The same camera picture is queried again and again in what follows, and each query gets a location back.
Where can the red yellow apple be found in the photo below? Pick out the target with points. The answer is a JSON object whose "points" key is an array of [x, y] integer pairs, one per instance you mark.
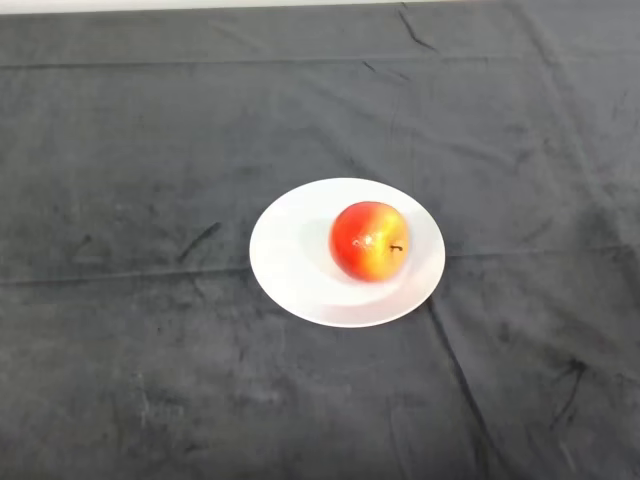
{"points": [[369, 241]]}

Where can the white round plate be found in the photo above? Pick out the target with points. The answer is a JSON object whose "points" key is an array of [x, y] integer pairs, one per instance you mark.
{"points": [[295, 270]]}

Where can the black velvet cloth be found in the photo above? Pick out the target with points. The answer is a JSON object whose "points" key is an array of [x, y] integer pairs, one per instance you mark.
{"points": [[320, 100]]}

